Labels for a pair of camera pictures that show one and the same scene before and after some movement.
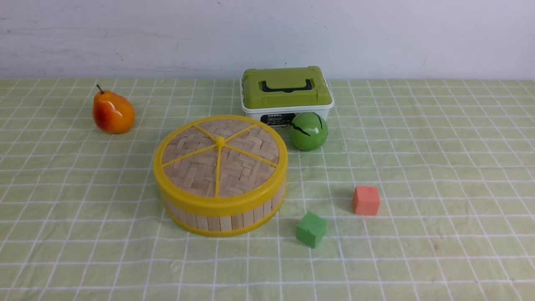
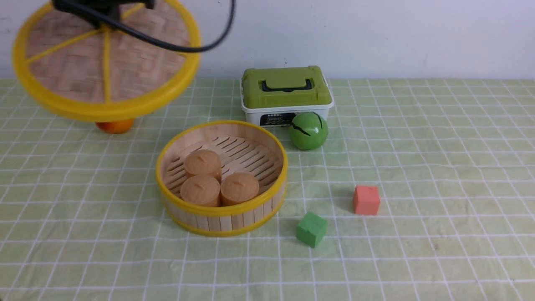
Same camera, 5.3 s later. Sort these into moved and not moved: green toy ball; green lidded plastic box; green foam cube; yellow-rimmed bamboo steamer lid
Moved: yellow-rimmed bamboo steamer lid
Not moved: green foam cube; green lidded plastic box; green toy ball
